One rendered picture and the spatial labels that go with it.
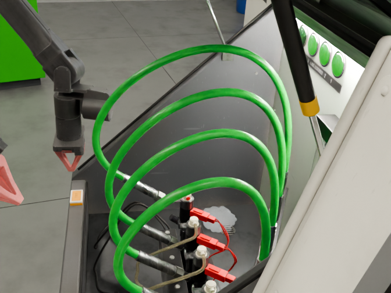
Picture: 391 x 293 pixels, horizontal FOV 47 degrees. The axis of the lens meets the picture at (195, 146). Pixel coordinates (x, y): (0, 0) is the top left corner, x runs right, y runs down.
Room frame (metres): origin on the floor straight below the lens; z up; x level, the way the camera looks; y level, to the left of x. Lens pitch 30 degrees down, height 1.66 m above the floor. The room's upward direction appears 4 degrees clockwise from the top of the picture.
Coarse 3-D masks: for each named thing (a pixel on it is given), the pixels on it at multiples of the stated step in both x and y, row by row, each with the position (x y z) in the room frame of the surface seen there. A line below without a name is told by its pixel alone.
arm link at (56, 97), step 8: (56, 96) 0.89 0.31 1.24; (64, 96) 0.89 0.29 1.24; (72, 96) 0.89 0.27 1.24; (80, 96) 0.90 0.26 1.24; (56, 104) 0.88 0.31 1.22; (64, 104) 0.88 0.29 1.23; (72, 104) 0.88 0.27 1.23; (80, 104) 0.89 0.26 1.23; (56, 112) 0.88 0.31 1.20; (64, 112) 0.88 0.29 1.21; (72, 112) 0.88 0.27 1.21; (80, 112) 0.91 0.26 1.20
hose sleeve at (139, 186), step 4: (128, 176) 0.72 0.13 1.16; (120, 180) 0.71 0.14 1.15; (124, 180) 0.71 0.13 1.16; (136, 184) 0.71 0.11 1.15; (140, 184) 0.72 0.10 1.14; (144, 184) 0.72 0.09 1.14; (136, 188) 0.71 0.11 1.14; (140, 188) 0.71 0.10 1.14; (144, 188) 0.72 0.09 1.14; (148, 188) 0.72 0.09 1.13; (152, 188) 0.73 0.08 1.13; (144, 192) 0.72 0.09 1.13; (148, 192) 0.72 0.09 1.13; (152, 192) 0.72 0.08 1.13; (156, 192) 0.72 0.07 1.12; (152, 196) 0.72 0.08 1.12; (156, 196) 0.72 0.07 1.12
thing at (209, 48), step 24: (192, 48) 0.74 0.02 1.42; (216, 48) 0.74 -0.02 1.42; (240, 48) 0.75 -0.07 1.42; (144, 72) 0.72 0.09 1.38; (120, 96) 0.71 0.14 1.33; (96, 120) 0.70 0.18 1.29; (288, 120) 0.77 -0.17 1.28; (96, 144) 0.70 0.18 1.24; (288, 144) 0.77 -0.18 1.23; (288, 168) 0.78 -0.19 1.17
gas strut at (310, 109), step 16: (272, 0) 0.42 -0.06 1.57; (288, 0) 0.42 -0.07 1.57; (288, 16) 0.42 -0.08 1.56; (288, 32) 0.42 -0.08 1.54; (288, 48) 0.42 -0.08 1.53; (304, 64) 0.43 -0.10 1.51; (304, 80) 0.43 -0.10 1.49; (304, 96) 0.43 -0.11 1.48; (304, 112) 0.44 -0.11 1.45; (320, 144) 0.45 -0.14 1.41
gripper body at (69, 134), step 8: (56, 120) 0.89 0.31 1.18; (64, 120) 0.88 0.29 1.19; (72, 120) 0.88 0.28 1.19; (80, 120) 0.90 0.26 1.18; (56, 128) 0.89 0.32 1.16; (64, 128) 0.88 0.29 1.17; (72, 128) 0.88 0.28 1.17; (80, 128) 0.90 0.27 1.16; (56, 136) 0.89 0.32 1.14; (64, 136) 0.88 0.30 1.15; (72, 136) 0.88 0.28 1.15; (80, 136) 0.90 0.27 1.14; (56, 144) 0.86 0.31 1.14; (64, 144) 0.86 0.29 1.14; (72, 144) 0.87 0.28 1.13; (80, 144) 0.87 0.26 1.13
